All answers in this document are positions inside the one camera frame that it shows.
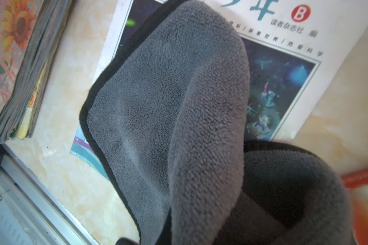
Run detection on grey green microfibre cloth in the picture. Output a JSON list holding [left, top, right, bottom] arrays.
[[79, 1, 353, 245]]

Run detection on red black manga book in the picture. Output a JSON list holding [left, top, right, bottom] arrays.
[[342, 168, 368, 245]]

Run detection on blue robot sunflower magazine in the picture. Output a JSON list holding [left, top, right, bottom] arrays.
[[0, 0, 72, 144]]

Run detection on yellow Chinese history picture book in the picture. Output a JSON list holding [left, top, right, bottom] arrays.
[[10, 69, 46, 140]]

